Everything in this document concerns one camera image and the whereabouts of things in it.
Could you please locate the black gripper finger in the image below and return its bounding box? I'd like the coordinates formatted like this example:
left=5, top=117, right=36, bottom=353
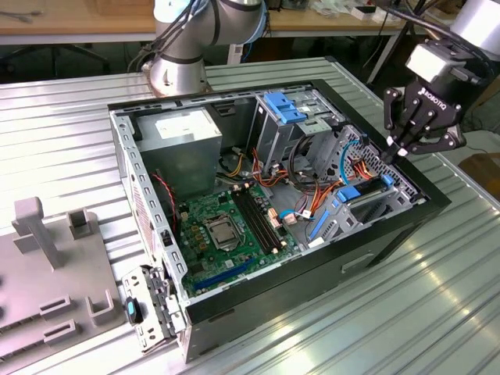
left=383, top=87, right=405, bottom=163
left=395, top=130, right=468, bottom=161

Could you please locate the orange power wire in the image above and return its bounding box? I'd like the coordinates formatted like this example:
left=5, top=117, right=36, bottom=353
left=350, top=159, right=379, bottom=184

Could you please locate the hard disk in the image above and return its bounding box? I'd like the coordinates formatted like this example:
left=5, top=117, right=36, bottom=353
left=309, top=175, right=395, bottom=240

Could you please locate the grey metal disk bay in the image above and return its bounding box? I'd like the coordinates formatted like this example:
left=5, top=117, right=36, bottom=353
left=306, top=124, right=427, bottom=249

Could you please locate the brown cardboard box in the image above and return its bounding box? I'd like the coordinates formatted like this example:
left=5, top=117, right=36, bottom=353
left=457, top=152, right=500, bottom=196

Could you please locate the black slanted pole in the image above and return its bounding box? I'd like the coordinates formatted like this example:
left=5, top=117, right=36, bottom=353
left=366, top=21, right=409, bottom=85

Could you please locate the white box on desk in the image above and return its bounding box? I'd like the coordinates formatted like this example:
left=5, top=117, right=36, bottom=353
left=350, top=4, right=403, bottom=23

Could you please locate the blue plastic drive latch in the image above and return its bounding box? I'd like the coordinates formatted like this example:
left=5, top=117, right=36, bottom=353
left=263, top=90, right=309, bottom=125

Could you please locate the wooden desk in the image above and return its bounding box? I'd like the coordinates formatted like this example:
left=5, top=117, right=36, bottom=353
left=0, top=0, right=157, bottom=46
left=269, top=0, right=454, bottom=40

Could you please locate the silver optical drive cage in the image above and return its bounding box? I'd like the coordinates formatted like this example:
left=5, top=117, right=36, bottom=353
left=249, top=87, right=347, bottom=177

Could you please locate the black RAM slot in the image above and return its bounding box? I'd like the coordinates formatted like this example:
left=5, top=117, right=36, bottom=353
left=238, top=188, right=277, bottom=254
left=248, top=185, right=286, bottom=248
left=243, top=187, right=282, bottom=251
left=233, top=190, right=273, bottom=255

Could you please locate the CPU socket with silver CPU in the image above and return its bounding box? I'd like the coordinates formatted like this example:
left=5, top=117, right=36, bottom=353
left=202, top=214, right=245, bottom=253

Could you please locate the grey power supply unit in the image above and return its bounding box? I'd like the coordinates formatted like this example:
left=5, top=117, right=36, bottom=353
left=134, top=107, right=223, bottom=204

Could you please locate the black open PC case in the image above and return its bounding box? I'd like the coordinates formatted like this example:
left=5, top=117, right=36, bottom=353
left=107, top=79, right=452, bottom=364

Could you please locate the blue expansion slot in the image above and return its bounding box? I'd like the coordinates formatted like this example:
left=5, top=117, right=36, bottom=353
left=194, top=260, right=257, bottom=291

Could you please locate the green motherboard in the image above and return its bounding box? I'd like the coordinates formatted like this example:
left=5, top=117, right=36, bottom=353
left=177, top=183, right=302, bottom=298

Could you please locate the black case fan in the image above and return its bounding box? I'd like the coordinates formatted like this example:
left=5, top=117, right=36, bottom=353
left=150, top=170, right=183, bottom=235

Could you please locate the silver expansion card retainer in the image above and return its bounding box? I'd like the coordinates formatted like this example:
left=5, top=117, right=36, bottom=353
left=121, top=265, right=187, bottom=355

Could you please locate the grey parts rack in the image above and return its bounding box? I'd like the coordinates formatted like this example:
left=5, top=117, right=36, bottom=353
left=0, top=196, right=130, bottom=364

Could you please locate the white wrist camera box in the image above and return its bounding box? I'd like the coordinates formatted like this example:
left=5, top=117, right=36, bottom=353
left=405, top=42, right=454, bottom=84

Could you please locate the blue data wire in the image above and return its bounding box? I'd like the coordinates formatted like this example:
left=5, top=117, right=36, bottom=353
left=339, top=134, right=371, bottom=185

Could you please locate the orange wire bundle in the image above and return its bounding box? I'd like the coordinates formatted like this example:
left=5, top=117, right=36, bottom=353
left=249, top=148, right=341, bottom=226

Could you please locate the black cable bundle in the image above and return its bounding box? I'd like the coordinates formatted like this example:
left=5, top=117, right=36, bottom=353
left=287, top=136, right=333, bottom=192

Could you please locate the short light blue wire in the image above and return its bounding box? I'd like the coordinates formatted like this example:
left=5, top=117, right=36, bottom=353
left=279, top=209, right=317, bottom=226

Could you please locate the yellow wire bundle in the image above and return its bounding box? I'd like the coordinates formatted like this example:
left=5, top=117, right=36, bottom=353
left=220, top=152, right=251, bottom=179

